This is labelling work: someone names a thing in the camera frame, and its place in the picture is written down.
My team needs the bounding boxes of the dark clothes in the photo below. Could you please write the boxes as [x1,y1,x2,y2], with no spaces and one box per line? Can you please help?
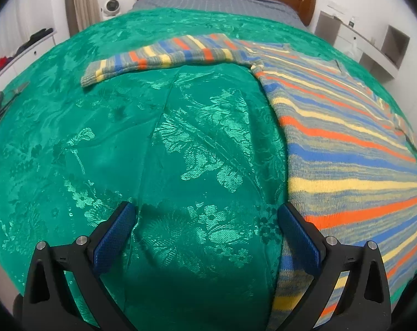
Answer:
[14,28,54,56]

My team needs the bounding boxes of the white bedside shelf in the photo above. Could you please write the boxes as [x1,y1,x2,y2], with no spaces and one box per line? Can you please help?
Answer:
[313,10,412,83]

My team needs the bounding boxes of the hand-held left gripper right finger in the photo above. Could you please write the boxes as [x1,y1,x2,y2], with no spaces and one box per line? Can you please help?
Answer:
[278,202,392,331]

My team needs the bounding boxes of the beige curtain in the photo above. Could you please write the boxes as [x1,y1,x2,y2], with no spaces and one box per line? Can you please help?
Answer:
[64,0,100,37]

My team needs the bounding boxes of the striped knit sweater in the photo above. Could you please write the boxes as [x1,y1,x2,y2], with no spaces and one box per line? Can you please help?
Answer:
[81,34,417,331]

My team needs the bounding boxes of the white round fan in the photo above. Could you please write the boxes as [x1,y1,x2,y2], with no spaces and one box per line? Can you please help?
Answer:
[101,0,121,17]

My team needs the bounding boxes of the white drawer cabinet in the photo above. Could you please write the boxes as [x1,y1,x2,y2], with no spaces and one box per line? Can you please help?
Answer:
[0,28,59,94]

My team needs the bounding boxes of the green floral blanket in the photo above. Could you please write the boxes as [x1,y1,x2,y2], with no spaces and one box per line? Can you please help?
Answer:
[0,10,417,331]

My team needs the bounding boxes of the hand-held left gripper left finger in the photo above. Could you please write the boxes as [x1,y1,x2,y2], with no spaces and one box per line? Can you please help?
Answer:
[22,201,138,331]

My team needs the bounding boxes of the grey pillow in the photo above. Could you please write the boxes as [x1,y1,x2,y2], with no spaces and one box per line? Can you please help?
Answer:
[132,0,307,28]

